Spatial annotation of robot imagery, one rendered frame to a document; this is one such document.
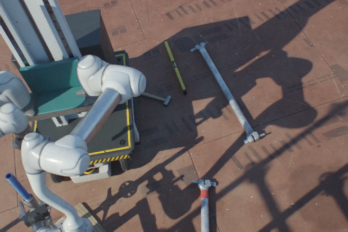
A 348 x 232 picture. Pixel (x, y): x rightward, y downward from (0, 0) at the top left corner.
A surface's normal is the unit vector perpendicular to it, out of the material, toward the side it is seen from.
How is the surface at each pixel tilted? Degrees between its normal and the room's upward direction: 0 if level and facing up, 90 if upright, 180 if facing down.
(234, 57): 0
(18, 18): 90
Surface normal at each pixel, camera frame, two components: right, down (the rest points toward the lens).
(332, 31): -0.16, -0.62
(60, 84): 0.10, 0.76
